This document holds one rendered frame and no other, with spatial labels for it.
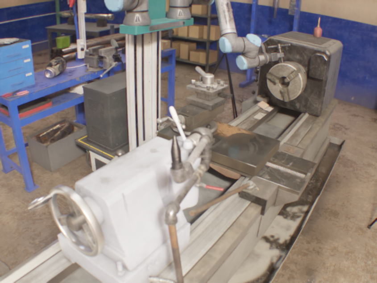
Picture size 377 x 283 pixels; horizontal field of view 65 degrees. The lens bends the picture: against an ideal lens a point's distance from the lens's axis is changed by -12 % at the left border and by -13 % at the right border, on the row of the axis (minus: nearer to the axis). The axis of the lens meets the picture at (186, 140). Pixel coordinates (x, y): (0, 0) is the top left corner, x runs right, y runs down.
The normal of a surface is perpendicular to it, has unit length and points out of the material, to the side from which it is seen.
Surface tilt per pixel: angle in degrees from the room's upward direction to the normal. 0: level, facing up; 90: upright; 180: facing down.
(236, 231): 0
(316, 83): 90
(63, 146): 90
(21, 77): 90
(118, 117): 90
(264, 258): 0
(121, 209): 82
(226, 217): 0
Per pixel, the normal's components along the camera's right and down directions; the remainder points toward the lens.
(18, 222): 0.04, -0.88
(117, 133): 0.82, 0.29
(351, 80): -0.57, 0.37
